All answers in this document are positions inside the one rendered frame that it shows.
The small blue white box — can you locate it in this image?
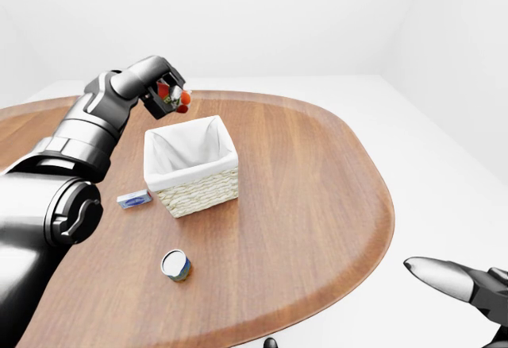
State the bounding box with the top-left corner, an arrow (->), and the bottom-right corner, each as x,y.
116,188 -> 154,211

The wicker basket with white liner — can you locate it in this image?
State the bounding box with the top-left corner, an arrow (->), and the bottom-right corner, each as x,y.
143,114 -> 240,219

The tin with white lid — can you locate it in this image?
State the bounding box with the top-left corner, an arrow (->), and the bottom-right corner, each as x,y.
160,248 -> 194,284

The red tomato sauce can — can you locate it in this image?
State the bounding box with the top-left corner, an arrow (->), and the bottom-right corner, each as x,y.
156,79 -> 194,115

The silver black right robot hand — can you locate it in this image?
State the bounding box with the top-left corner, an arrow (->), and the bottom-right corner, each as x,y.
402,256 -> 508,348

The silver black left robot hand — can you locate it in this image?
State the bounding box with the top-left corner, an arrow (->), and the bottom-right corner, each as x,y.
109,55 -> 188,121

